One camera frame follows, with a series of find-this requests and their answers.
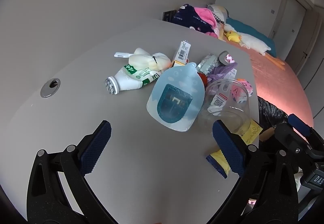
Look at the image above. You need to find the navy patterned blanket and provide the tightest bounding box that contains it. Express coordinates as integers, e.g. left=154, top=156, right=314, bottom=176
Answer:
left=171, top=4, right=215, bottom=33

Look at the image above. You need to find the purple plastic bag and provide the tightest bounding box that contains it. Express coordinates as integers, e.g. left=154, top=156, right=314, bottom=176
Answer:
left=206, top=62, right=238, bottom=85

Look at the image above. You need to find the checked patchwork pillow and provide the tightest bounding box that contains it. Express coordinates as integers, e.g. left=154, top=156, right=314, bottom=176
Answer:
left=206, top=4, right=229, bottom=24

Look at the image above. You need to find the red bottle cap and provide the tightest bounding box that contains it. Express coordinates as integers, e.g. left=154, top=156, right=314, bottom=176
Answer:
left=197, top=72, right=208, bottom=86

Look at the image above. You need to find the colourful letter cube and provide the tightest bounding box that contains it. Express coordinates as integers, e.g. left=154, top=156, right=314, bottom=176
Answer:
left=237, top=79, right=254, bottom=103

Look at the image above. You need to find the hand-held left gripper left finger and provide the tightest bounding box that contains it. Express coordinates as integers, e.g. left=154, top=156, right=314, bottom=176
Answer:
left=27, top=120, right=112, bottom=224

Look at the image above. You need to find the bed with pink sheet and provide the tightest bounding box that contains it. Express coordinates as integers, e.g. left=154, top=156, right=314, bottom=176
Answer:
left=219, top=24, right=314, bottom=128

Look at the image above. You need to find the white door with handle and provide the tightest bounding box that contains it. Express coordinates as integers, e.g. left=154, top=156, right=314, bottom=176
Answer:
left=296, top=9, right=320, bottom=75

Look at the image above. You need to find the yellow duck plush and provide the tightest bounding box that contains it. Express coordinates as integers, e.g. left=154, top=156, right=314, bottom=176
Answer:
left=225, top=31, right=241, bottom=43

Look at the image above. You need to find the teal pillow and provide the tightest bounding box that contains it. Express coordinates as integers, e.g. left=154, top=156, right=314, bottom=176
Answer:
left=225, top=18, right=275, bottom=50

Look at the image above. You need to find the yellow blue-edged packet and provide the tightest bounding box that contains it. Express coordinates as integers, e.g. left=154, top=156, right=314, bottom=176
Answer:
left=206, top=149, right=229, bottom=179

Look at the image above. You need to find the silver desk grommet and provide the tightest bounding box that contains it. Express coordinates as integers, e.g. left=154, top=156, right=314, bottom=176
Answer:
left=40, top=79, right=61, bottom=98

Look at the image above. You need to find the silver foil wrapper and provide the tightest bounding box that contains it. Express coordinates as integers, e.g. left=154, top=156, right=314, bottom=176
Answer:
left=196, top=54, right=221, bottom=74

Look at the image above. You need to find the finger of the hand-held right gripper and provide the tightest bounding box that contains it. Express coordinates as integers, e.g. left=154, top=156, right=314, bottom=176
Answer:
left=288, top=113, right=324, bottom=150
left=273, top=123, right=315, bottom=161

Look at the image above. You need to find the black trash bag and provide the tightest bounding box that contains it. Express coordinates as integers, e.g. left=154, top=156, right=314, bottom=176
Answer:
left=257, top=96, right=289, bottom=141

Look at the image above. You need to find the dark box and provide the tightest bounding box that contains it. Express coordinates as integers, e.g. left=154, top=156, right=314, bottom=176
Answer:
left=163, top=10, right=176, bottom=22

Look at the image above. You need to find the cream cloth bundle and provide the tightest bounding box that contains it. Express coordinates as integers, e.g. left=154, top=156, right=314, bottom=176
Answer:
left=127, top=48, right=171, bottom=71

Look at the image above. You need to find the pink patterned wrapper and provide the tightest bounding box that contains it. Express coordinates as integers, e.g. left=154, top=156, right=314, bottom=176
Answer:
left=218, top=51, right=236, bottom=66

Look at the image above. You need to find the white orange medicine box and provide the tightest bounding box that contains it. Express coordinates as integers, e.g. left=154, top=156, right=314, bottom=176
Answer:
left=170, top=41, right=191, bottom=68

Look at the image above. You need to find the white green-label milk bottle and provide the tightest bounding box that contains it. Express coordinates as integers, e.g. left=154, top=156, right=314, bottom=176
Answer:
left=105, top=65, right=161, bottom=95

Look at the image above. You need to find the blue refill pouch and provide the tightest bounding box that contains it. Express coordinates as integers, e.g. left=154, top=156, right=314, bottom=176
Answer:
left=146, top=62, right=205, bottom=132

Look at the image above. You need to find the white goose plush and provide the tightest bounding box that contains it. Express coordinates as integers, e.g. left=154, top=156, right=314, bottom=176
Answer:
left=223, top=23, right=285, bottom=70

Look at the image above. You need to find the white red paper tag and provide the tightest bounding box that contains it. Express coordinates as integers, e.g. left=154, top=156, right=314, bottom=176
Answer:
left=208, top=85, right=230, bottom=113

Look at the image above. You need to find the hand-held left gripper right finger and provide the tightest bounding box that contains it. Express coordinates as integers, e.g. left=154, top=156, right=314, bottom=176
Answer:
left=212, top=120, right=300, bottom=224

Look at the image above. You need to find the pink fleece garment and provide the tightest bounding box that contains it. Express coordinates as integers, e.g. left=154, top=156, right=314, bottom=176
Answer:
left=194, top=7, right=218, bottom=37

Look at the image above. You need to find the yellow sticky note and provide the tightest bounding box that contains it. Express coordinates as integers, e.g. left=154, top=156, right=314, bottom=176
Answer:
left=238, top=119, right=261, bottom=145

